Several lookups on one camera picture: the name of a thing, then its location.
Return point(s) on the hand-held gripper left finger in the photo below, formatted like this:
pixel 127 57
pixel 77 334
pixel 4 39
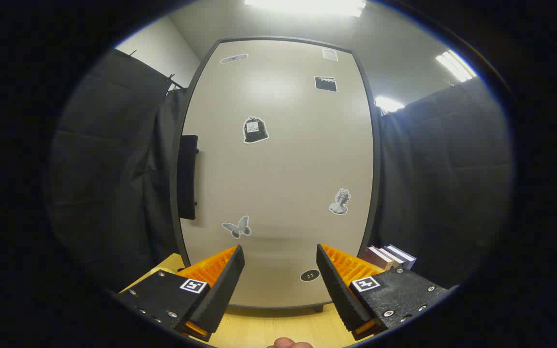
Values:
pixel 225 290

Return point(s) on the beige cabinet door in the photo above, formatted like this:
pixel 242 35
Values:
pixel 283 169

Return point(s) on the black backdrop cloth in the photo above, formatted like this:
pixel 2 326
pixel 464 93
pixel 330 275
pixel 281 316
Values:
pixel 109 169
pixel 443 183

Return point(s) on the large ceiling light panel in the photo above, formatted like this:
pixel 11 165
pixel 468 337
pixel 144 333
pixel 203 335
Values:
pixel 307 6

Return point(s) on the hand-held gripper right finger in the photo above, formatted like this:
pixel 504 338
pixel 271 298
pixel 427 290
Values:
pixel 339 290

